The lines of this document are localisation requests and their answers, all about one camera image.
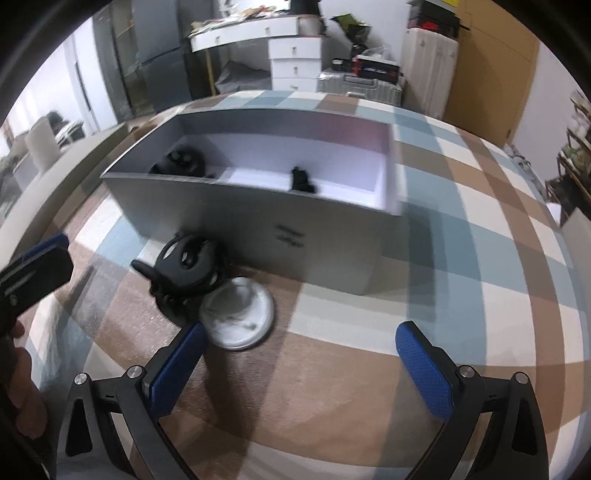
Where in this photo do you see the dark green plant bag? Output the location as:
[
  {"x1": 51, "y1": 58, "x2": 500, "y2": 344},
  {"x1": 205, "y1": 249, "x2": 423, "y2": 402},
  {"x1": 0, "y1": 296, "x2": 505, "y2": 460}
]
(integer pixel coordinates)
[{"x1": 329, "y1": 14, "x2": 373, "y2": 48}]

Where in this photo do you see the black hair claw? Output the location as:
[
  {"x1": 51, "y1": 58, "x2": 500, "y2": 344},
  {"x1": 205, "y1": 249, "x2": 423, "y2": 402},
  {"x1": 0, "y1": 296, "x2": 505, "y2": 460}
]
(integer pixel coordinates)
[
  {"x1": 148, "y1": 147, "x2": 216, "y2": 180},
  {"x1": 131, "y1": 234, "x2": 223, "y2": 325}
]

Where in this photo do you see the small black hair clip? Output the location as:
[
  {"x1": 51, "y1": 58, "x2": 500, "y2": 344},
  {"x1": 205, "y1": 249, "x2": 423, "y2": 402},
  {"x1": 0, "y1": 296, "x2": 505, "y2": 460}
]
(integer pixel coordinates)
[{"x1": 289, "y1": 167, "x2": 318, "y2": 193}]

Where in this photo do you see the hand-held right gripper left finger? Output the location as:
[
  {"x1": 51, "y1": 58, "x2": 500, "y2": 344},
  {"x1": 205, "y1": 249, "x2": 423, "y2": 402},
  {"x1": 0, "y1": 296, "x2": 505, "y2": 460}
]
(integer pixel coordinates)
[{"x1": 60, "y1": 322, "x2": 208, "y2": 480}]

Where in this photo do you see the person's left hand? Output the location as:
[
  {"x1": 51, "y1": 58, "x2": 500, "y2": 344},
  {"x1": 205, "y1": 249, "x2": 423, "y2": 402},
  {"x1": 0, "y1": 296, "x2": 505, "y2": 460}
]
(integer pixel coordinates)
[{"x1": 0, "y1": 318, "x2": 48, "y2": 440}]

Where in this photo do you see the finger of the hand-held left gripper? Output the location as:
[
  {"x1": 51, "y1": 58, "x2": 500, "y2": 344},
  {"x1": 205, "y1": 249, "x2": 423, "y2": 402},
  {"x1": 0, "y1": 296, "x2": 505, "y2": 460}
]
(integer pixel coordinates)
[{"x1": 0, "y1": 233, "x2": 75, "y2": 317}]

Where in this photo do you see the grey cloth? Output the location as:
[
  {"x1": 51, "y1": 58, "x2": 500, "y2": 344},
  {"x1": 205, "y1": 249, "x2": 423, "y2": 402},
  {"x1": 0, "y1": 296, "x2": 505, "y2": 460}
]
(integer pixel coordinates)
[{"x1": 215, "y1": 60, "x2": 271, "y2": 96}]

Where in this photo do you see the white desk with drawers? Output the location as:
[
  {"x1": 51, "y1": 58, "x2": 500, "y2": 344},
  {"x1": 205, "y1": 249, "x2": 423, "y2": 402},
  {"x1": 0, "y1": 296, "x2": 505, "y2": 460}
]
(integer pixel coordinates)
[{"x1": 189, "y1": 14, "x2": 325, "y2": 94}]

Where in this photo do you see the brown wooden door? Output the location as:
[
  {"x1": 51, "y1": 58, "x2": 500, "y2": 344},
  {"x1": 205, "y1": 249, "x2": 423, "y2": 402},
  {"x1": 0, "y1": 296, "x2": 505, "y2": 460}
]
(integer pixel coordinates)
[{"x1": 442, "y1": 0, "x2": 542, "y2": 145}]

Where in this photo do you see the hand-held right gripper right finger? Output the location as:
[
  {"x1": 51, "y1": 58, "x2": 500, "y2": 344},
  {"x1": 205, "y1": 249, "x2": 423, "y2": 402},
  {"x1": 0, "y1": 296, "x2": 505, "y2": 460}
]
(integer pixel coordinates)
[{"x1": 396, "y1": 320, "x2": 551, "y2": 480}]

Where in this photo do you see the white bin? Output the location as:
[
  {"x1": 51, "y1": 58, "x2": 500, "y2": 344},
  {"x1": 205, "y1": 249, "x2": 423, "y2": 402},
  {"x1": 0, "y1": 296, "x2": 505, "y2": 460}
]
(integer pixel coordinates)
[{"x1": 25, "y1": 116, "x2": 62, "y2": 170}]

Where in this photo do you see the plaid blanket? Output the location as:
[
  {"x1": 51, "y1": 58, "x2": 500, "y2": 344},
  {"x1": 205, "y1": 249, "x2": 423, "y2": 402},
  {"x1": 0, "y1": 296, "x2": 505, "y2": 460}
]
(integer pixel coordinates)
[{"x1": 0, "y1": 90, "x2": 583, "y2": 480}]

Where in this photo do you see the black red box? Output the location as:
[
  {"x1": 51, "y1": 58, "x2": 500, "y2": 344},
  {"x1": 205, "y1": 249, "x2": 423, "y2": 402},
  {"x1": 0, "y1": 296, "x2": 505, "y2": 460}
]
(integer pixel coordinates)
[{"x1": 352, "y1": 55, "x2": 400, "y2": 80}]

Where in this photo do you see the grey cardboard box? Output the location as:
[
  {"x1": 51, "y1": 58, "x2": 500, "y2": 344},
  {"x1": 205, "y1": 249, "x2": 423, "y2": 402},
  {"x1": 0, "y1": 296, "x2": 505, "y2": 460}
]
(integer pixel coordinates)
[{"x1": 100, "y1": 108, "x2": 404, "y2": 296}]

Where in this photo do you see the silver suitcase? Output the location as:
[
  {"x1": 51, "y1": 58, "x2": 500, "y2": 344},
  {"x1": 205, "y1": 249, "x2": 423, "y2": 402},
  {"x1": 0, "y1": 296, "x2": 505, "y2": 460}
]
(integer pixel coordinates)
[{"x1": 318, "y1": 68, "x2": 403, "y2": 108}]

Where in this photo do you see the potted plant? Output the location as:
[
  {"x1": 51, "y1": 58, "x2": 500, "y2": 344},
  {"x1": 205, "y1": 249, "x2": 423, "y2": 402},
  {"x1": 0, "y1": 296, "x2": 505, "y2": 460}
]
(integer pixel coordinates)
[{"x1": 545, "y1": 89, "x2": 591, "y2": 205}]

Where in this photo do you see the white cabinet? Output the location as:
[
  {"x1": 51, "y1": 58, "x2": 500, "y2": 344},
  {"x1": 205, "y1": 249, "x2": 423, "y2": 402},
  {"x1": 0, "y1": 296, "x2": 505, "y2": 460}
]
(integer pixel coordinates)
[{"x1": 400, "y1": 25, "x2": 461, "y2": 121}]

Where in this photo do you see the black storage box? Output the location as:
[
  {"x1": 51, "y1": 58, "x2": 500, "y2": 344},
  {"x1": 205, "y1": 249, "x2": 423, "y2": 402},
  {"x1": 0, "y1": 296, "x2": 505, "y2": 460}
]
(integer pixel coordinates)
[{"x1": 408, "y1": 0, "x2": 461, "y2": 31}]

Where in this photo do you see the grey refrigerator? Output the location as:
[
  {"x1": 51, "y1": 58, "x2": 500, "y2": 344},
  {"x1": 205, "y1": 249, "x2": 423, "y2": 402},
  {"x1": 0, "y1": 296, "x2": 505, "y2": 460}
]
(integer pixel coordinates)
[{"x1": 131, "y1": 0, "x2": 214, "y2": 112}]

